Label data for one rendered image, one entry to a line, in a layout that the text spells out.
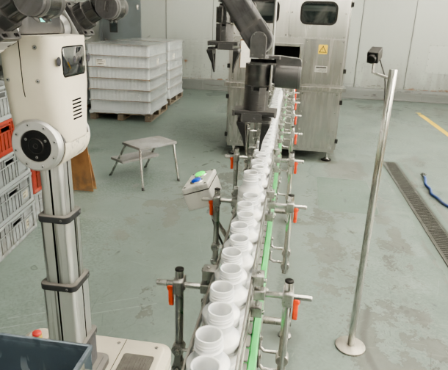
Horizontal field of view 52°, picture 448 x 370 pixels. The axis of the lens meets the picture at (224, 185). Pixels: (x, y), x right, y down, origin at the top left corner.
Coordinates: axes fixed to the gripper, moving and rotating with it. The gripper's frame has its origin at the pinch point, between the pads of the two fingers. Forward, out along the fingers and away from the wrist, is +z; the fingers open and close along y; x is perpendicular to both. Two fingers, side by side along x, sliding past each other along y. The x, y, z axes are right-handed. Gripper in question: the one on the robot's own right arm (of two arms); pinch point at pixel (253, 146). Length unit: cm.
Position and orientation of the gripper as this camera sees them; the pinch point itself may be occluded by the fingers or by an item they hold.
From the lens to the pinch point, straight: 111.0
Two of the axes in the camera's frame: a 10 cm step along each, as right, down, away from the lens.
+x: 1.4, -3.3, 9.3
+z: -0.5, 9.4, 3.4
